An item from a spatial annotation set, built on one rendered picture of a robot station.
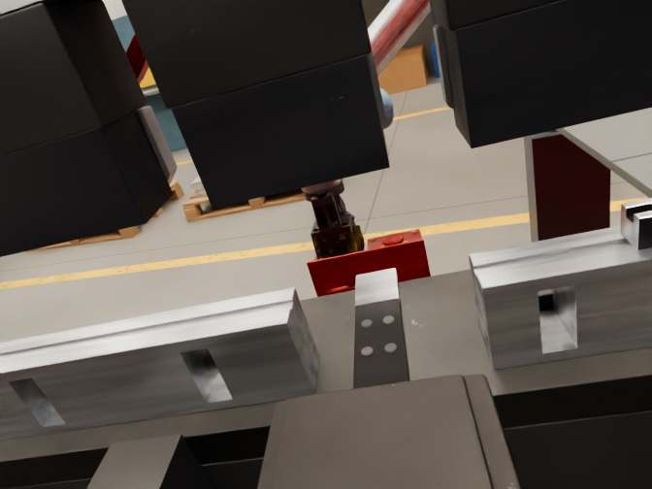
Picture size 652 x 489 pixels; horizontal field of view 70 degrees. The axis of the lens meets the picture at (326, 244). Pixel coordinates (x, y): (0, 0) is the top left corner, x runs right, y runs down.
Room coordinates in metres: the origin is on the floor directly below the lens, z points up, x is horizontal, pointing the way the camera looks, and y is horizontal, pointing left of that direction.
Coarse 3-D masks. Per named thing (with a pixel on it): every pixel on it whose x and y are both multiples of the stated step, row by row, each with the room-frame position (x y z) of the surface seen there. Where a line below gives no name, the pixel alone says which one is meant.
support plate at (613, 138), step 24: (600, 120) 0.54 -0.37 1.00; (624, 120) 0.51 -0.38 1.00; (648, 120) 0.49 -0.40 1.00; (576, 144) 0.51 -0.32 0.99; (600, 144) 0.47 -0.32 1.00; (624, 144) 0.45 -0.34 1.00; (648, 144) 0.43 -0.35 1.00; (624, 168) 0.40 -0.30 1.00; (648, 168) 0.39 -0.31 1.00; (648, 192) 0.35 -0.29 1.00
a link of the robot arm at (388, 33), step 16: (400, 0) 0.99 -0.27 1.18; (416, 0) 0.98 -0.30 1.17; (384, 16) 0.98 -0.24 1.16; (400, 16) 0.97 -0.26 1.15; (416, 16) 0.98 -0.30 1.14; (384, 32) 0.96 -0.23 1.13; (400, 32) 0.97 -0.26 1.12; (384, 48) 0.95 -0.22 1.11; (400, 48) 0.98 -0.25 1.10; (384, 64) 0.96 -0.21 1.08
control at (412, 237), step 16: (368, 240) 0.83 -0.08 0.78; (416, 240) 0.67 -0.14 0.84; (320, 256) 0.80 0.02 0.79; (336, 256) 0.69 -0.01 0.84; (352, 256) 0.69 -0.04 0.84; (368, 256) 0.68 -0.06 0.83; (384, 256) 0.68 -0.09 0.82; (400, 256) 0.67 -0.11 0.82; (416, 256) 0.67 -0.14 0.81; (320, 272) 0.70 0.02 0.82; (336, 272) 0.69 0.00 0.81; (352, 272) 0.69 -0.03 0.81; (368, 272) 0.68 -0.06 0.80; (400, 272) 0.67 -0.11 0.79; (416, 272) 0.67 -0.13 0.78; (320, 288) 0.70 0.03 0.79; (336, 288) 0.81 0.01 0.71; (352, 288) 0.73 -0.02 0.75
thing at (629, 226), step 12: (624, 204) 0.34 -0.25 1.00; (636, 204) 0.33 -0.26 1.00; (648, 204) 0.33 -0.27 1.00; (624, 216) 0.33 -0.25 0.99; (636, 216) 0.31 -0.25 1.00; (648, 216) 0.31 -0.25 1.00; (624, 228) 0.33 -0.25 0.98; (636, 228) 0.31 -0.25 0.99; (648, 228) 0.31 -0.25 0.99; (636, 240) 0.31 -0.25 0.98; (648, 240) 0.31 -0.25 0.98
